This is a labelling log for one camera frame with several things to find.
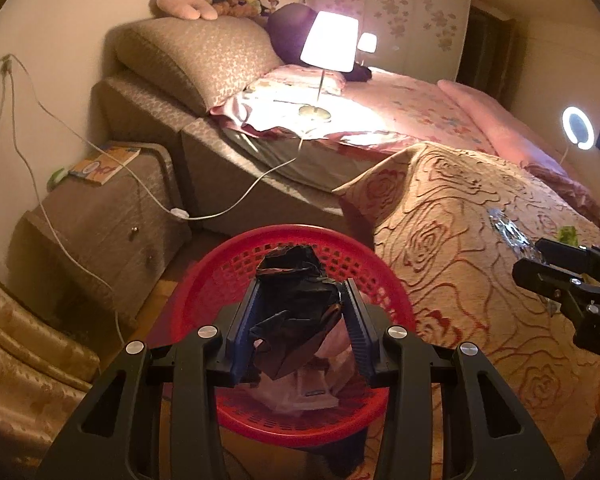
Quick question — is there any brown upholstered bed frame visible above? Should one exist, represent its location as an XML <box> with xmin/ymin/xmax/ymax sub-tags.
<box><xmin>90</xmin><ymin>77</ymin><xmax>376</xmax><ymax>236</ymax></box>

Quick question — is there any golden patterned cloth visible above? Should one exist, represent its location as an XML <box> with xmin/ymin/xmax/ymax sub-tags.
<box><xmin>0</xmin><ymin>265</ymin><xmax>103</xmax><ymax>461</ymax></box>

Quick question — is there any black plastic bag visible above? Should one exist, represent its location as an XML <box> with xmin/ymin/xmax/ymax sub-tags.
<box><xmin>249</xmin><ymin>244</ymin><xmax>343</xmax><ymax>381</ymax></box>

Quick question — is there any pink floral bedsheet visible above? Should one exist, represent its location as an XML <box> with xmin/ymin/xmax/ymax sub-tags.
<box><xmin>210</xmin><ymin>65</ymin><xmax>526</xmax><ymax>166</ymax></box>

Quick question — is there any thin white cable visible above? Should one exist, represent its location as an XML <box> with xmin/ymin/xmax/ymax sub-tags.
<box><xmin>0</xmin><ymin>60</ymin><xmax>131</xmax><ymax>346</ymax></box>

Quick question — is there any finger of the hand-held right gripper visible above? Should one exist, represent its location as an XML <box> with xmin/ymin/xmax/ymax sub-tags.
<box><xmin>511</xmin><ymin>259</ymin><xmax>600</xmax><ymax>321</ymax></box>
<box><xmin>536</xmin><ymin>238</ymin><xmax>600</xmax><ymax>286</ymax></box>

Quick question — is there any lit table lamp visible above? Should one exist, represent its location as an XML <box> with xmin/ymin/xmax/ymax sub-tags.
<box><xmin>299</xmin><ymin>10</ymin><xmax>359</xmax><ymax>121</ymax></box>

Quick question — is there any pink plush toy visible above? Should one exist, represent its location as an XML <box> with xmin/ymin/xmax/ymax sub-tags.
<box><xmin>150</xmin><ymin>0</ymin><xmax>218</xmax><ymax>21</ymax></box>

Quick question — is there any rose patterned blanket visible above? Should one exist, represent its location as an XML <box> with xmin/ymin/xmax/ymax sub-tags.
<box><xmin>332</xmin><ymin>142</ymin><xmax>600</xmax><ymax>480</ymax></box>

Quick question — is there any colourful book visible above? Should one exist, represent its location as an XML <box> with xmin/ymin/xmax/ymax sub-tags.
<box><xmin>67</xmin><ymin>146</ymin><xmax>142</xmax><ymax>186</ymax></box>

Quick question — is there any dark wooden door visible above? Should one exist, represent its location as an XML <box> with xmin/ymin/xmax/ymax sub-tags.
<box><xmin>457</xmin><ymin>5</ymin><xmax>518</xmax><ymax>106</ymax></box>

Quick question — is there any grey fitted sheet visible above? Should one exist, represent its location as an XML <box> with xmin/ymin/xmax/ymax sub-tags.
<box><xmin>220</xmin><ymin>127</ymin><xmax>341</xmax><ymax>191</ymax></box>

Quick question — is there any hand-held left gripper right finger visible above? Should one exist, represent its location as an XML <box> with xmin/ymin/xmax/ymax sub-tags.
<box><xmin>345</xmin><ymin>280</ymin><xmax>563</xmax><ymax>480</ymax></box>

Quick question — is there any folded pink duvet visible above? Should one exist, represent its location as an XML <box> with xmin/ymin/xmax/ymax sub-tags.
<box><xmin>437</xmin><ymin>79</ymin><xmax>600</xmax><ymax>211</ymax></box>

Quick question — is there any brown nightstand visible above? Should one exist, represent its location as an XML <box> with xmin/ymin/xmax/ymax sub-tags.
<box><xmin>7</xmin><ymin>141</ymin><xmax>193</xmax><ymax>331</ymax></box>

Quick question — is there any white lamp cable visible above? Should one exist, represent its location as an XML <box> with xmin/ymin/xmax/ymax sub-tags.
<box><xmin>2</xmin><ymin>57</ymin><xmax>306</xmax><ymax>222</ymax></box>

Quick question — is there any ring light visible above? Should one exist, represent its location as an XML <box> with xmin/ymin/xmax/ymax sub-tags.
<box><xmin>559</xmin><ymin>105</ymin><xmax>597</xmax><ymax>166</ymax></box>

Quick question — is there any red plastic basket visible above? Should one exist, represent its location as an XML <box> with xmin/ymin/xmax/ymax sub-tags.
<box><xmin>177</xmin><ymin>225</ymin><xmax>416</xmax><ymax>453</ymax></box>

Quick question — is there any floral sliding wardrobe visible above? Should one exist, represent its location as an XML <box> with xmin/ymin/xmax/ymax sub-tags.
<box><xmin>311</xmin><ymin>0</ymin><xmax>473</xmax><ymax>86</ymax></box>

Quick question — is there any brown headboard cushion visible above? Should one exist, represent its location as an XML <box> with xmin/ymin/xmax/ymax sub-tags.
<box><xmin>112</xmin><ymin>16</ymin><xmax>286</xmax><ymax>113</ymax></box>

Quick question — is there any dark purple pillow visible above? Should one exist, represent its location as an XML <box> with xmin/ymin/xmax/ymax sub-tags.
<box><xmin>267</xmin><ymin>2</ymin><xmax>373</xmax><ymax>82</ymax></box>

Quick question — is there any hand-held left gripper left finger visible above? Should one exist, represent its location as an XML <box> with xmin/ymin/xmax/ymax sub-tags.
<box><xmin>35</xmin><ymin>280</ymin><xmax>261</xmax><ymax>480</ymax></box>

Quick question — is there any white labelled packet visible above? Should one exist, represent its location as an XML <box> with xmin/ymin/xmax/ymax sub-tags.
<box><xmin>257</xmin><ymin>367</ymin><xmax>342</xmax><ymax>416</ymax></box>

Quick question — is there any small lit lamp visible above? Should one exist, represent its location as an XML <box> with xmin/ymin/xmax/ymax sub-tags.
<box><xmin>356</xmin><ymin>32</ymin><xmax>378</xmax><ymax>66</ymax></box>

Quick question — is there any silver wrapper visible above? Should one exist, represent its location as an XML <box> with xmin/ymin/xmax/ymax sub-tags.
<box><xmin>487</xmin><ymin>207</ymin><xmax>543</xmax><ymax>263</ymax></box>

